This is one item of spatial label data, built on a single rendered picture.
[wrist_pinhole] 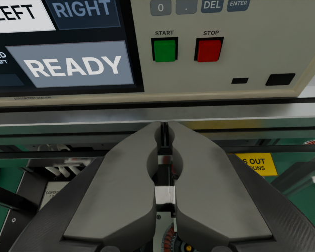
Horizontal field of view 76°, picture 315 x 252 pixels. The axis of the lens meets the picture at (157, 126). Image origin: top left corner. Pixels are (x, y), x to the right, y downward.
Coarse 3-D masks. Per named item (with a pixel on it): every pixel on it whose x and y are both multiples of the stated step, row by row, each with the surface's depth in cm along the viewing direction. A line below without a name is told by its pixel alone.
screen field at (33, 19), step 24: (0, 0) 14; (24, 0) 14; (48, 0) 14; (72, 0) 14; (96, 0) 14; (0, 24) 16; (24, 24) 16; (48, 24) 16; (72, 24) 16; (96, 24) 16
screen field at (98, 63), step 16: (16, 48) 18; (32, 48) 18; (48, 48) 18; (64, 48) 18; (80, 48) 18; (96, 48) 18; (112, 48) 18; (32, 64) 19; (48, 64) 19; (64, 64) 19; (80, 64) 19; (96, 64) 19; (112, 64) 19; (128, 64) 19; (32, 80) 21; (48, 80) 21; (64, 80) 21; (80, 80) 21; (96, 80) 21; (112, 80) 21; (128, 80) 21
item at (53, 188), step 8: (56, 168) 43; (80, 168) 43; (72, 176) 42; (48, 184) 39; (56, 184) 39; (64, 184) 38; (48, 192) 38; (56, 192) 38; (48, 200) 37; (40, 208) 36
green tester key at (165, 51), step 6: (156, 42) 17; (162, 42) 17; (168, 42) 17; (174, 42) 17; (156, 48) 17; (162, 48) 17; (168, 48) 17; (174, 48) 17; (156, 54) 17; (162, 54) 17; (168, 54) 17; (174, 54) 18; (156, 60) 18; (162, 60) 18; (168, 60) 18; (174, 60) 18
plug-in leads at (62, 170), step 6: (42, 144) 36; (48, 144) 38; (54, 144) 39; (60, 144) 41; (54, 150) 40; (60, 150) 37; (48, 168) 39; (54, 168) 40; (60, 168) 38; (72, 168) 39; (60, 174) 42; (66, 174) 40
